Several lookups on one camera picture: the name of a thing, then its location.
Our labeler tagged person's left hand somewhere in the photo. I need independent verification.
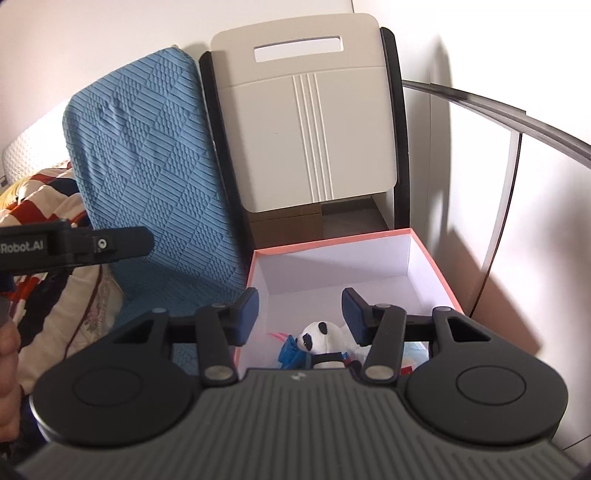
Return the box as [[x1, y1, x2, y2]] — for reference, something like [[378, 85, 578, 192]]
[[0, 318, 24, 433]]

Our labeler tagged floral bed sheet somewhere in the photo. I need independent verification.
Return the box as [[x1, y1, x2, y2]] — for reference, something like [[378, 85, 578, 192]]
[[46, 264, 126, 372]]

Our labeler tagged black curved rail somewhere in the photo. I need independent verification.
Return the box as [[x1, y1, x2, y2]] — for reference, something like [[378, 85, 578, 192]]
[[401, 78, 591, 171]]

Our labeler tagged blue textured cushion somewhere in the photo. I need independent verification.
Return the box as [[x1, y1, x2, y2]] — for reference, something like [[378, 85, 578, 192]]
[[62, 46, 254, 366]]

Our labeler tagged red white black striped blanket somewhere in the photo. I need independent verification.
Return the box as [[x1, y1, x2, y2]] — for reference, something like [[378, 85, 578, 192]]
[[0, 159, 95, 326]]

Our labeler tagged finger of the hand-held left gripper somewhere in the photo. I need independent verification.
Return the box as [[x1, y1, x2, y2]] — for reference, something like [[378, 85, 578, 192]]
[[91, 225, 155, 265]]

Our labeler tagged panda plush toy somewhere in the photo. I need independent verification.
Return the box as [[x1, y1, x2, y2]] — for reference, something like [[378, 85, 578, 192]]
[[295, 320, 371, 370]]

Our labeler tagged light blue tissue packet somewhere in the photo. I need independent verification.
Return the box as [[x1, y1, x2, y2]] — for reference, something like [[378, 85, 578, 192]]
[[399, 343, 433, 376]]

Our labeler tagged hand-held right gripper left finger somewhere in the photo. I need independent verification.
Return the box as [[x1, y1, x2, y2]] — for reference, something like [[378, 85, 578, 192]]
[[108, 287, 260, 387]]

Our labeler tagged brown cardboard box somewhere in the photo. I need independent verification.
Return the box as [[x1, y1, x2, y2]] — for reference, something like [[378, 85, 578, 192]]
[[248, 204, 325, 254]]

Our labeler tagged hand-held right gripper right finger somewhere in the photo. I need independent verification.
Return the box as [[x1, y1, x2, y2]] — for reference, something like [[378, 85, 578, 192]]
[[341, 287, 493, 385]]

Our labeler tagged pink cardboard box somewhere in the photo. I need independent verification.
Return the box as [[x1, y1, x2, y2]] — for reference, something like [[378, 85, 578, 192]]
[[233, 227, 468, 376]]

